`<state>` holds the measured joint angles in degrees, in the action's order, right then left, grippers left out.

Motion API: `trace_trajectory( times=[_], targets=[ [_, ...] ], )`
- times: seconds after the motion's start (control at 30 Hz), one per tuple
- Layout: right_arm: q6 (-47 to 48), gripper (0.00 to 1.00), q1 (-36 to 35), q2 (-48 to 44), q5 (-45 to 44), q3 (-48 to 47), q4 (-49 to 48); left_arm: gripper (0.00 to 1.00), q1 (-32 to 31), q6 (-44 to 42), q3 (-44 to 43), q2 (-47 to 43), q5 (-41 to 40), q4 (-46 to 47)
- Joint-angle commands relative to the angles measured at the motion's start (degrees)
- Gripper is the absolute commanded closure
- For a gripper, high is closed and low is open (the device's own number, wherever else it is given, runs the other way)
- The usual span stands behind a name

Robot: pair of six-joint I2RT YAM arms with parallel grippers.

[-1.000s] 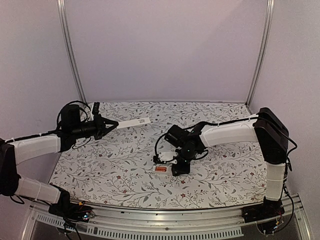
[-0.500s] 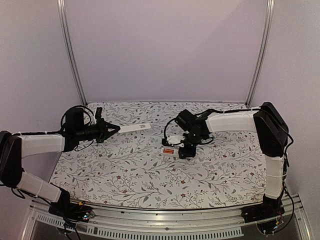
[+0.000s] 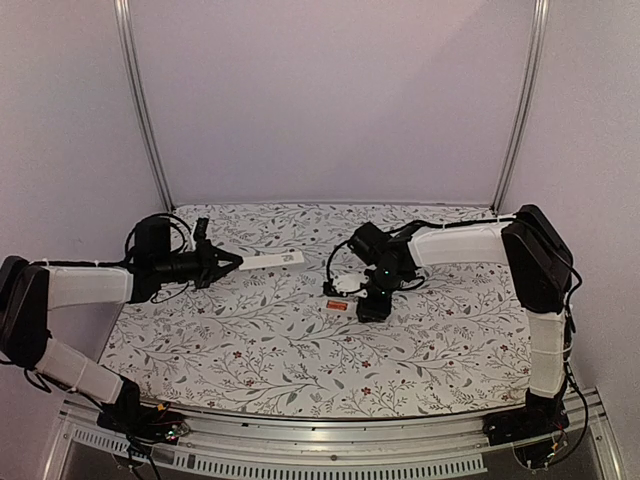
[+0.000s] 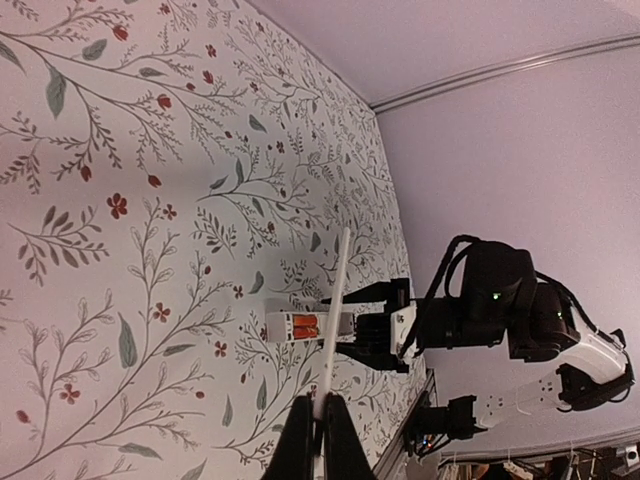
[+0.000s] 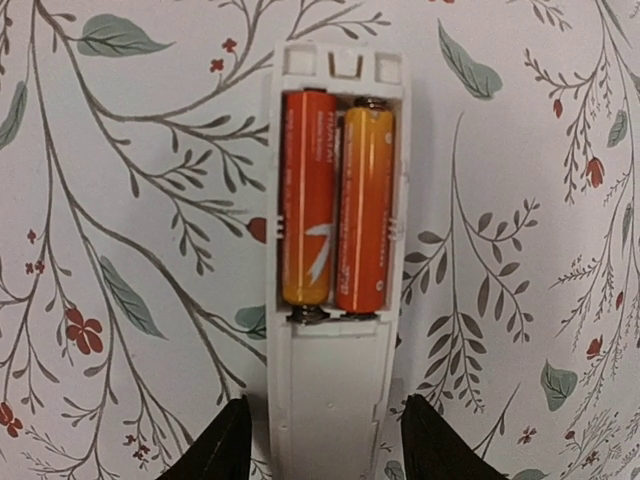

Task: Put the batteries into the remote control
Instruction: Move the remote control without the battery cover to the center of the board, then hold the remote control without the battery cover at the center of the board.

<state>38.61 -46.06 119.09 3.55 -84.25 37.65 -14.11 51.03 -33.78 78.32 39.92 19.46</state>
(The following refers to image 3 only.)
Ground white battery cover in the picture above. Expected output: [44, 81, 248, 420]
[239, 251, 305, 271]

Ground right aluminium frame post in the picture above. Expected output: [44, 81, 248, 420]
[491, 0, 550, 213]

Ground right black camera cable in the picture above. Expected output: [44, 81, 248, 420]
[325, 239, 354, 286]

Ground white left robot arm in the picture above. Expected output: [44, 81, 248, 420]
[1, 213, 243, 434]

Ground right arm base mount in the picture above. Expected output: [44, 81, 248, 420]
[482, 391, 569, 470]

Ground white remote control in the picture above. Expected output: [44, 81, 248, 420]
[321, 298, 357, 316]

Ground aluminium frame post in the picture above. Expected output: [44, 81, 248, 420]
[491, 0, 550, 213]
[113, 0, 175, 212]

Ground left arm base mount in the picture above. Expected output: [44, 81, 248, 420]
[97, 377, 190, 445]

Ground left aluminium frame post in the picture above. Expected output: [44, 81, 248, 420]
[113, 0, 175, 212]

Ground black camera cable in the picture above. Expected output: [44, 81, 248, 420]
[325, 239, 354, 286]
[122, 213, 194, 261]

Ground floral patterned table mat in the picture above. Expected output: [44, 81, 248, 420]
[100, 204, 531, 419]

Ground front aluminium rail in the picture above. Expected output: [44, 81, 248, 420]
[43, 389, 626, 479]

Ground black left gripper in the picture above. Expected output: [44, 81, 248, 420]
[154, 239, 242, 289]

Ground left black camera cable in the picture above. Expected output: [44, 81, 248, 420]
[122, 213, 194, 261]

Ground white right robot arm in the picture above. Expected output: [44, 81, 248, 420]
[332, 205, 580, 436]

